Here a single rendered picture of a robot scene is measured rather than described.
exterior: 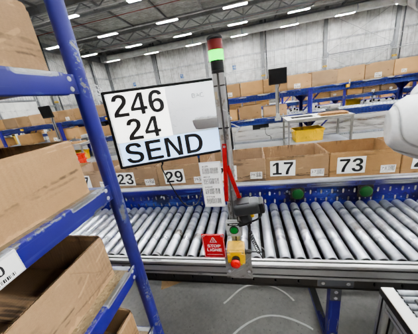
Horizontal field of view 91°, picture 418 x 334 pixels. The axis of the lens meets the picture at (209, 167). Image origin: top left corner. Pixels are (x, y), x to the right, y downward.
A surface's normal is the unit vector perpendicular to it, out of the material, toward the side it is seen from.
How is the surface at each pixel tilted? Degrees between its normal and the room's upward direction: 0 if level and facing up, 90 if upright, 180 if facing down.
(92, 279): 91
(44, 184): 91
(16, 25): 90
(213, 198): 90
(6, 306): 1
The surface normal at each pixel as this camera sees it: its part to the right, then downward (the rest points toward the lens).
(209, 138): 0.16, 0.23
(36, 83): 0.98, -0.07
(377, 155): -0.16, 0.34
